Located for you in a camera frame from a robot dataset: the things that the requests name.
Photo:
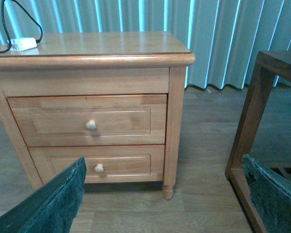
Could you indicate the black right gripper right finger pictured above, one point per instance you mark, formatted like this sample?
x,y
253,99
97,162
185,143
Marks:
x,y
270,194

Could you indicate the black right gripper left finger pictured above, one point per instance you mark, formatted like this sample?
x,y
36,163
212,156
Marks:
x,y
52,208

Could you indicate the wooden drawer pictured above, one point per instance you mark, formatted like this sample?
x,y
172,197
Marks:
x,y
91,120
105,164

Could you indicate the white charger brick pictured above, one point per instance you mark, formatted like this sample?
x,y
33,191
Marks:
x,y
23,44

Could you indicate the light wooden nightstand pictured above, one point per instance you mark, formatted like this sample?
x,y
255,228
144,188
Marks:
x,y
98,64

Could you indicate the dark wooden side table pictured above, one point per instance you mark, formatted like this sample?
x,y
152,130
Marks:
x,y
268,65

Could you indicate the white pleated curtain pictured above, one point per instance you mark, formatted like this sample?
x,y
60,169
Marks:
x,y
224,35

